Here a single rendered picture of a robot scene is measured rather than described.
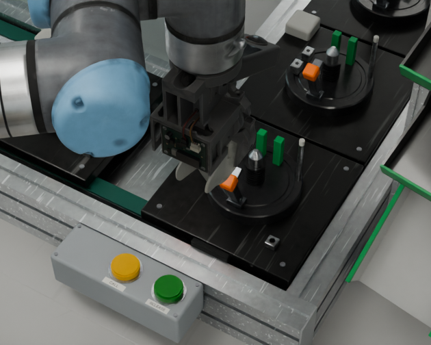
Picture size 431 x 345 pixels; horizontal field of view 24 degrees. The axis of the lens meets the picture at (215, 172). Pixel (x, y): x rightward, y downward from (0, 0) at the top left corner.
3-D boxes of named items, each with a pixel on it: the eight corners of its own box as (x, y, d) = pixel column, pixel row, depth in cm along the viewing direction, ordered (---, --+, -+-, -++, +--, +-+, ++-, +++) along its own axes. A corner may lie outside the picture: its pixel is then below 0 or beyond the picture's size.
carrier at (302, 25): (364, 172, 150) (374, 113, 140) (225, 113, 158) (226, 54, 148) (426, 74, 163) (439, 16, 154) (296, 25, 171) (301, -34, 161)
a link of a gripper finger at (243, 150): (209, 157, 109) (209, 102, 103) (217, 147, 110) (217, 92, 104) (246, 174, 108) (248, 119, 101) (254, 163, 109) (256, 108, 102)
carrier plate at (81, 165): (86, 189, 147) (85, 180, 146) (-40, 129, 155) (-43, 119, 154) (172, 90, 161) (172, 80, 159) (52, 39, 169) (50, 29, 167)
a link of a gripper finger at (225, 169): (191, 211, 111) (189, 156, 103) (218, 176, 114) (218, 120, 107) (215, 222, 109) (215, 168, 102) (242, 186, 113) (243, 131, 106)
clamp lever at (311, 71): (318, 99, 153) (313, 77, 146) (306, 94, 154) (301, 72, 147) (328, 79, 154) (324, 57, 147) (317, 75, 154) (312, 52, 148)
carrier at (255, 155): (287, 289, 136) (293, 234, 126) (140, 218, 144) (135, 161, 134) (362, 173, 149) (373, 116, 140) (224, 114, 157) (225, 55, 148)
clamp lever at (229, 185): (239, 207, 139) (230, 188, 132) (227, 201, 140) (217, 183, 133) (251, 185, 140) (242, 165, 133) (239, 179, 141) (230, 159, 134)
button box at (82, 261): (178, 344, 136) (176, 320, 131) (54, 280, 143) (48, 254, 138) (204, 307, 140) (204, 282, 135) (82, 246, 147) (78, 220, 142)
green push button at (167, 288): (173, 311, 133) (173, 303, 132) (148, 298, 135) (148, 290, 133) (189, 289, 136) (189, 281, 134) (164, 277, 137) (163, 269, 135)
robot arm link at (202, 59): (191, -18, 96) (265, 10, 94) (191, 18, 100) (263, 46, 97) (148, 27, 92) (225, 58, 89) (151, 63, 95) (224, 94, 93)
